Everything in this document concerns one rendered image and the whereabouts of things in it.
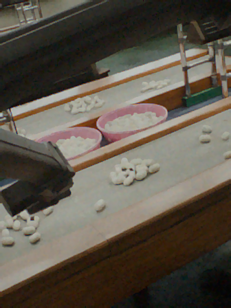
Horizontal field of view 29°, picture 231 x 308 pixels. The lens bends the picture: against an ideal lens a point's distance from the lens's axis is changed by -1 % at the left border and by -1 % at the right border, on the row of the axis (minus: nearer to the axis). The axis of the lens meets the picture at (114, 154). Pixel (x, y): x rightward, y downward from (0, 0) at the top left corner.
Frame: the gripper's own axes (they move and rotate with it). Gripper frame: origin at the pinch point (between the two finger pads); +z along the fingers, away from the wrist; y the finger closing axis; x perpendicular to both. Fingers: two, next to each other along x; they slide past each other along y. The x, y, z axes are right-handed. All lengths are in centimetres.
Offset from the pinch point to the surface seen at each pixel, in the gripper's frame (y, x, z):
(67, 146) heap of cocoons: -26, -23, 47
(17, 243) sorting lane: 7.3, 5.3, 13.1
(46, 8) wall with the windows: -189, -314, 405
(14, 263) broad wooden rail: 10.7, 10.5, 2.7
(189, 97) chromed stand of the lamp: -86, -26, 57
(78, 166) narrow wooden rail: -20.9, -10.7, 30.3
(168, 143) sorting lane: -51, -6, 28
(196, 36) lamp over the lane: -64, -28, 3
